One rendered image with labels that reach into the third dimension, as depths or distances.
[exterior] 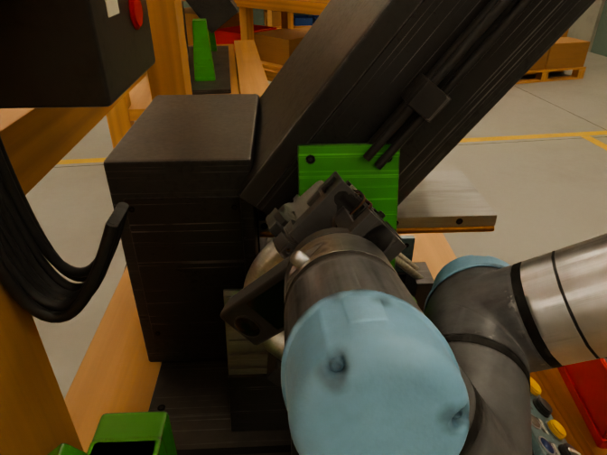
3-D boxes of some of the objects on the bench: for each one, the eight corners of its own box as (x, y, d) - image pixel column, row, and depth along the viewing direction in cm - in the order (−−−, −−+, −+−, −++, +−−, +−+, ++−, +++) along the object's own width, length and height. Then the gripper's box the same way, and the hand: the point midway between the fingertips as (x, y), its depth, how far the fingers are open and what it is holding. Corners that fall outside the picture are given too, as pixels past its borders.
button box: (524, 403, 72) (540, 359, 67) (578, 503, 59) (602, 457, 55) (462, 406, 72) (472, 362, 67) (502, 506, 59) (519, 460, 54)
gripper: (442, 282, 33) (380, 211, 54) (333, 175, 31) (312, 144, 52) (355, 362, 35) (327, 264, 55) (245, 265, 32) (258, 200, 53)
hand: (303, 227), depth 53 cm, fingers closed on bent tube, 3 cm apart
